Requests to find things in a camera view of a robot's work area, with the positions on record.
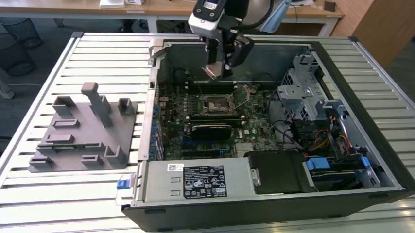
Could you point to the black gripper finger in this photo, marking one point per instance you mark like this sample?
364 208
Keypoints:
212 52
240 48

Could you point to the silver topped CPU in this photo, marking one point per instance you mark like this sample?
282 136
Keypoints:
214 70

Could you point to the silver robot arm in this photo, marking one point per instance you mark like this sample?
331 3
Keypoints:
259 12

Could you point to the CPU socket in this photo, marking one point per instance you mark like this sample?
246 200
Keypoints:
215 105

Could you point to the metal drive cage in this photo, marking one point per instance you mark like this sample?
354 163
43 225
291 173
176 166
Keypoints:
298 97

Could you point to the white box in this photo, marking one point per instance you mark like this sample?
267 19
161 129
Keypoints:
111 3
133 2

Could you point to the small black block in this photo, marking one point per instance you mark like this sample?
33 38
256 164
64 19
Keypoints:
330 6

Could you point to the green motherboard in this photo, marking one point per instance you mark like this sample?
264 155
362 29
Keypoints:
259 126

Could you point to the black graphics card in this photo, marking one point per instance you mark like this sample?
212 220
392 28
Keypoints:
211 133

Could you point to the silver finned heatsink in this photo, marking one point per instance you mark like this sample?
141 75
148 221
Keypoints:
244 148

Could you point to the wooden cabinet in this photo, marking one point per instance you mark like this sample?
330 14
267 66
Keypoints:
382 29

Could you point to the grey parts rack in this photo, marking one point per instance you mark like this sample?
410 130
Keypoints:
87 136

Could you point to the black plastic shroud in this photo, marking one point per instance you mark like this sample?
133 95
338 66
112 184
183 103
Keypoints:
279 172

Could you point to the blue disk carrier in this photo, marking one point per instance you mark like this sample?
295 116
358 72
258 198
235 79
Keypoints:
318 165

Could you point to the silver power supply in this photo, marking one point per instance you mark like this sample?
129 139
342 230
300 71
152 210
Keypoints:
155 184

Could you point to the green RAM stick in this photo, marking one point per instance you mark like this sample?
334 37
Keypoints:
69 146

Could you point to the black mesh waste bin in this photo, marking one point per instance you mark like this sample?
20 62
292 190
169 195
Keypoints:
23 31
16 58

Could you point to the small blue bay clip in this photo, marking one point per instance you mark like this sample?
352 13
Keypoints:
364 162

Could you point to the blue case latch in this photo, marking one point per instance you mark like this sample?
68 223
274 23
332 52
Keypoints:
123 184

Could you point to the black PC case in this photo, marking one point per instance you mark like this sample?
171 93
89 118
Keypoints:
194 223

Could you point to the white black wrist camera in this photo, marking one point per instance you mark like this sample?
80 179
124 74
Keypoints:
204 24

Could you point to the wooden desk white frame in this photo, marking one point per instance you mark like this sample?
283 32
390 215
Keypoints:
175 9
64 9

